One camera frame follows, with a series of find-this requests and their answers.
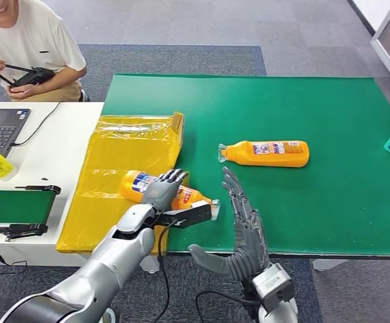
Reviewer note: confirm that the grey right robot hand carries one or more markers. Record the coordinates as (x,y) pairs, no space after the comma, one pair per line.
(249,240)

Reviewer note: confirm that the person's left hand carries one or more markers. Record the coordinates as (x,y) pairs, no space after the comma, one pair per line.
(22,91)

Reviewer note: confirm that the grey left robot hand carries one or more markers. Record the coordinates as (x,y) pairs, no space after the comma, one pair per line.
(161,191)

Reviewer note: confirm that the black remote controller with antennas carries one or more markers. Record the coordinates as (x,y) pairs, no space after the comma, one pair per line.
(33,76)

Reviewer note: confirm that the orange bottle with clear cap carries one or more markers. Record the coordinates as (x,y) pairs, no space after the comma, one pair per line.
(133,183)
(242,154)

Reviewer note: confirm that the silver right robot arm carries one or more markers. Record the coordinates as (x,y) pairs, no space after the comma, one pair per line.
(279,314)

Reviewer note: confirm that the dark grey laptop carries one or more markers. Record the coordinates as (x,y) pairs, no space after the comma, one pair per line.
(0,128)

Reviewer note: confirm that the person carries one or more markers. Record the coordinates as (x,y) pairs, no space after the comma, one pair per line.
(30,35)

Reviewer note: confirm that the white table leg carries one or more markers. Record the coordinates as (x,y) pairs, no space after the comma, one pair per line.
(151,265)

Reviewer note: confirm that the yellow plastic wrapped board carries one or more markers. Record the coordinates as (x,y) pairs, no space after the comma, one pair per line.
(114,147)

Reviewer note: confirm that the black chair base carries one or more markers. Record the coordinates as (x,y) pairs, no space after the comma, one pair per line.
(84,95)

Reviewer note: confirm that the grey table foot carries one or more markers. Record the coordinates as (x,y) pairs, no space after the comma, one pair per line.
(329,264)

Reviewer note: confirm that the small green belt conveyor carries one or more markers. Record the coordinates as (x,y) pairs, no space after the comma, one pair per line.
(13,206)

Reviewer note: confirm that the green table mat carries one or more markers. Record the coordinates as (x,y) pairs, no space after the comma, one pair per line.
(282,107)

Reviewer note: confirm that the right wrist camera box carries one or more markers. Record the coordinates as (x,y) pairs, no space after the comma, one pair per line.
(272,285)

